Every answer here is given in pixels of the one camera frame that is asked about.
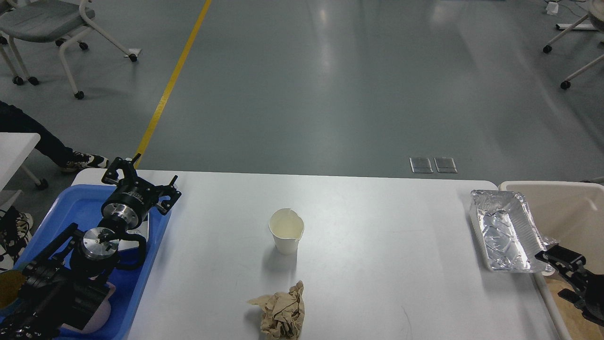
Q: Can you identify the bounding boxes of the metal floor plate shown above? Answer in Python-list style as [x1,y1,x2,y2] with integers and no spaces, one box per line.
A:
[434,157,459,174]
[409,157,434,174]

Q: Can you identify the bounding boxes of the person in dark trousers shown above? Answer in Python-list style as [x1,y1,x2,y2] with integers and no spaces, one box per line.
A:
[0,102,109,260]

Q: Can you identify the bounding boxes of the stainless steel rectangular tin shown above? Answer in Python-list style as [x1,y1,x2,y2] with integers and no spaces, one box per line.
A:
[136,213,150,242]

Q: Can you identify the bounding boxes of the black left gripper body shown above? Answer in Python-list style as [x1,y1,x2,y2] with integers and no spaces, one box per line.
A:
[100,185,160,232]

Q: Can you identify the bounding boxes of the white chair base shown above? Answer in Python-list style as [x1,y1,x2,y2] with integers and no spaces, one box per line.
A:
[543,0,604,91]

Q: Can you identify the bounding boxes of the white side table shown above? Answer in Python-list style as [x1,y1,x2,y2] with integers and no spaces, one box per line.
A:
[0,133,48,207]

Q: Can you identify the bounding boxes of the beige plastic bin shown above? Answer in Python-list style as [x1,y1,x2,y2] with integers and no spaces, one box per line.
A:
[499,181,604,340]

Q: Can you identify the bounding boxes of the pink ribbed mug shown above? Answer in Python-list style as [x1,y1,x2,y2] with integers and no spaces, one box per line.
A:
[61,282,115,334]

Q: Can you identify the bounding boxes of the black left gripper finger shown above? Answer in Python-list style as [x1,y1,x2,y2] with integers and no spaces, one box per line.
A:
[101,153,142,188]
[151,176,182,216]

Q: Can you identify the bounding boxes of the blue plastic tray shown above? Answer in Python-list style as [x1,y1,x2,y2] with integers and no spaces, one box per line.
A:
[16,185,170,340]

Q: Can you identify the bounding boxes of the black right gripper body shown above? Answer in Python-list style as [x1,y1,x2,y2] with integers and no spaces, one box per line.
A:
[557,270,604,327]

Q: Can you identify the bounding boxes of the grey office chair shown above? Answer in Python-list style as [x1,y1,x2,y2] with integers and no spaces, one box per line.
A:
[1,0,139,100]

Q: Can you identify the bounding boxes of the right metal floor plate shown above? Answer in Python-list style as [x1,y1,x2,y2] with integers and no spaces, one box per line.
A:
[434,157,459,174]

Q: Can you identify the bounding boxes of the white paper cup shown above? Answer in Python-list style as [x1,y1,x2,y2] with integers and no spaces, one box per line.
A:
[269,207,305,255]

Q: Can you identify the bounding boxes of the aluminium foil tray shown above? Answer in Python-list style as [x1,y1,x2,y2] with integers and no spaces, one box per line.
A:
[470,189,555,275]

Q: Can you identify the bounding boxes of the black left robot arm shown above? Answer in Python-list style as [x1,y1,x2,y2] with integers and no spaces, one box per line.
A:
[1,155,181,340]

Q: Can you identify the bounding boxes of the crumpled brown paper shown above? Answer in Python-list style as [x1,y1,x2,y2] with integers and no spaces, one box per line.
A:
[246,280,305,340]

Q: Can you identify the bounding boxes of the dark blue mug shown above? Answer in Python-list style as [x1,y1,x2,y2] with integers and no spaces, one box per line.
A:
[0,270,26,317]

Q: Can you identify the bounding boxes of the left metal floor plate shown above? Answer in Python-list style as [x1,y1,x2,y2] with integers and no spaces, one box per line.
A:
[409,157,434,174]

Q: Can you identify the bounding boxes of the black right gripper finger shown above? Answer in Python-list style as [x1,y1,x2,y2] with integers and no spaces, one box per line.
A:
[535,246,587,284]

